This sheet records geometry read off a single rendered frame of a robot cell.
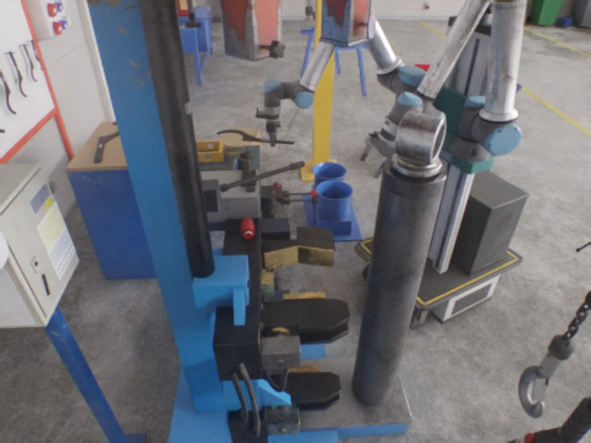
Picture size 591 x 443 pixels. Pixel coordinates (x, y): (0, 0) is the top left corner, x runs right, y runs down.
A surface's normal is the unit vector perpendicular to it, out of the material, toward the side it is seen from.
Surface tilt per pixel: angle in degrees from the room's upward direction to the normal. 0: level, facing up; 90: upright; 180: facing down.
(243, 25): 90
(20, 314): 90
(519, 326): 0
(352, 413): 0
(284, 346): 0
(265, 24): 90
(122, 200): 90
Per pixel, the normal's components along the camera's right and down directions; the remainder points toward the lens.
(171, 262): 0.07, 0.59
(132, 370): 0.00, -0.81
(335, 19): -0.66, 0.44
